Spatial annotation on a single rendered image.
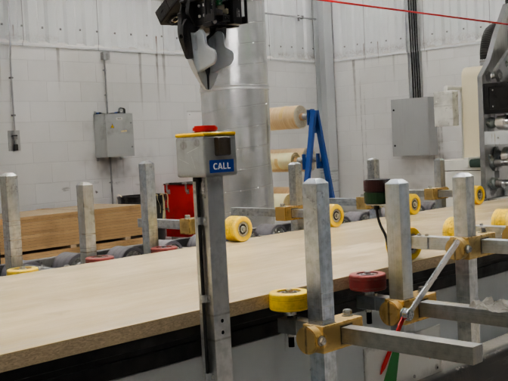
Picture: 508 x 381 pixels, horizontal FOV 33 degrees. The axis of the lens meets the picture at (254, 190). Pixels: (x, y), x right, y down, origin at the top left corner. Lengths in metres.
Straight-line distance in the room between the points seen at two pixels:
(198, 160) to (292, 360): 0.65
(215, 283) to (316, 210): 0.27
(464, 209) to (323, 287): 0.50
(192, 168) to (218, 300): 0.22
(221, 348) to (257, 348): 0.37
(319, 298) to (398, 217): 0.28
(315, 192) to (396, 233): 0.27
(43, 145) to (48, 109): 0.41
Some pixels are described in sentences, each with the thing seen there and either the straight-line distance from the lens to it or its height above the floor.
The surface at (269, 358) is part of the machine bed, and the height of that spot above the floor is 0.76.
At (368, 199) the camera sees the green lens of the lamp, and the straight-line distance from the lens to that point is 1.75.
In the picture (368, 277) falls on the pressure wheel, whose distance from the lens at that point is 1.82.
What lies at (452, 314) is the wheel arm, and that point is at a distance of 1.74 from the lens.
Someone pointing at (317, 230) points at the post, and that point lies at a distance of 1.53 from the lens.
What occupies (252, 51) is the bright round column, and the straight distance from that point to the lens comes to 5.80.
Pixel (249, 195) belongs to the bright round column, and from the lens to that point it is 5.74.
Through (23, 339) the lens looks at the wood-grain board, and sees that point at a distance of 1.45.
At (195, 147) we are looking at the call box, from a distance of 1.32.
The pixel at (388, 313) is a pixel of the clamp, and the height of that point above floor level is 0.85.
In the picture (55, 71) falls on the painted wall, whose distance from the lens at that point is 9.79.
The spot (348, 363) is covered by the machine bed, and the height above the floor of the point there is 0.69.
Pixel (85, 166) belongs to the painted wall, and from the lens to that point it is 9.92.
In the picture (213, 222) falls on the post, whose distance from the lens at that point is 1.35.
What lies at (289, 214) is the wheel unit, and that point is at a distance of 3.06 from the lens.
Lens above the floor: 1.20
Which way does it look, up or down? 3 degrees down
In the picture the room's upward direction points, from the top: 3 degrees counter-clockwise
